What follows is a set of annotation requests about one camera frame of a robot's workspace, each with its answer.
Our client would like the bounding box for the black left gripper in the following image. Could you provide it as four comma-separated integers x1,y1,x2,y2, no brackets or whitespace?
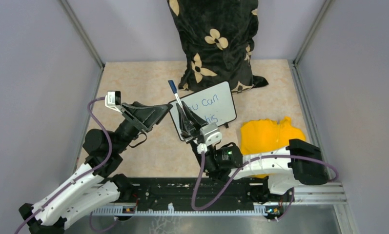
113,101,174,154

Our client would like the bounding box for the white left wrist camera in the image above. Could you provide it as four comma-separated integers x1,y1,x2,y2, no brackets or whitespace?
104,91,121,112

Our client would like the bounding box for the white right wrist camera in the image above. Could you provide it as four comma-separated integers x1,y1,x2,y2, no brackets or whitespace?
197,123,223,154

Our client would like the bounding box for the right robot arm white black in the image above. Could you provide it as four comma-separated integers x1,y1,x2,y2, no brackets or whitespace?
176,101,329,201

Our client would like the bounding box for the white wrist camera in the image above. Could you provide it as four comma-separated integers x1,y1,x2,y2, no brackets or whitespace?
197,123,223,154
104,91,121,112

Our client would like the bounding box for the blue marker cap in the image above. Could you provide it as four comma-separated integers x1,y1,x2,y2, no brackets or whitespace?
167,80,178,94

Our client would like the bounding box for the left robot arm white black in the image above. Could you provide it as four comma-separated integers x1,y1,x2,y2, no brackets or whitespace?
19,97,172,234

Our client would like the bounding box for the white marker pen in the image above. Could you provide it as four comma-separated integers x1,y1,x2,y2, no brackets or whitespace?
174,92,183,108

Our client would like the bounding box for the yellow cloth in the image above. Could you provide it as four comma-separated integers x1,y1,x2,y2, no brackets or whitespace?
240,117,307,179

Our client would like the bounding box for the black floral plush blanket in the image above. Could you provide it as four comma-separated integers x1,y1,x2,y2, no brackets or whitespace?
167,0,269,93

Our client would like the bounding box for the small black-framed whiteboard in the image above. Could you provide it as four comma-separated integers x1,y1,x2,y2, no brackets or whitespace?
180,81,237,126

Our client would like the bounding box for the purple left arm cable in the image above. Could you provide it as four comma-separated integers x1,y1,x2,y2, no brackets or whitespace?
15,97,113,234

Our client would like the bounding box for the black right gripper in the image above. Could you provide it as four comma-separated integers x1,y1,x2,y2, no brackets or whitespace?
178,100,219,173

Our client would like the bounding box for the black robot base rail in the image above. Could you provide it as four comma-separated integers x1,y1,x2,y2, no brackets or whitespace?
57,175,293,220

